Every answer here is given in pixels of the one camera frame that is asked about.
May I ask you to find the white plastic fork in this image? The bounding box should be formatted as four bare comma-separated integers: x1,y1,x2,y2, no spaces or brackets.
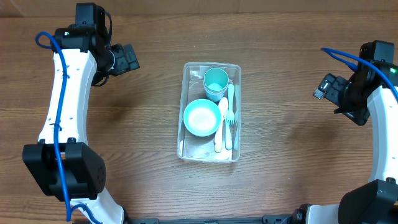
226,84,234,126

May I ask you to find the light blue plastic fork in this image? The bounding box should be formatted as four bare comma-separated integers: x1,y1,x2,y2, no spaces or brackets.
225,124,233,150

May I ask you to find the white plastic spoon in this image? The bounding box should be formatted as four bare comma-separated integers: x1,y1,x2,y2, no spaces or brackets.
215,97,228,143

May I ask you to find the light blue bowl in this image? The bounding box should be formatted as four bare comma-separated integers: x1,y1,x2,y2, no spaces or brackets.
183,99,221,137

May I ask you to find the yellow plastic fork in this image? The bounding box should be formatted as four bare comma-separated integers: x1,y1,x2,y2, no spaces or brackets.
215,142,223,153

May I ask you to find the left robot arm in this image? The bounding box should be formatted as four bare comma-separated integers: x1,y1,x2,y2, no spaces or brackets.
22,2,139,223

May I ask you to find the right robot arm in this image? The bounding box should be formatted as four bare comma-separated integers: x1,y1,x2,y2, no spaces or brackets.
282,40,397,223

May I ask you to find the clear plastic container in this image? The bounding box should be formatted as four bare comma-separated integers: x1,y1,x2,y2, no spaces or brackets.
177,62,242,162

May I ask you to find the teal top cup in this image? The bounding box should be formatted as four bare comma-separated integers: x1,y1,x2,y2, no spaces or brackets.
204,68,229,92

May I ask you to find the light blue lower cup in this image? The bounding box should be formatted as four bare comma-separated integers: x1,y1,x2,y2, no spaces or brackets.
204,83,228,102

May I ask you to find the right blue cable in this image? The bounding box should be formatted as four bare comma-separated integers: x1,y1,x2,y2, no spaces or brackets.
320,47,398,102

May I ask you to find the blue cable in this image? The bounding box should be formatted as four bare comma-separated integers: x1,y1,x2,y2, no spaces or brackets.
34,31,103,224
320,47,398,102

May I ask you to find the left blue cable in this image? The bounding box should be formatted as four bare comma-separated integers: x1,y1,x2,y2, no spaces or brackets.
34,31,103,224

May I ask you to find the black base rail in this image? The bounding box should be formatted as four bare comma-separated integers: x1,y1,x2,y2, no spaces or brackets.
125,215,292,224

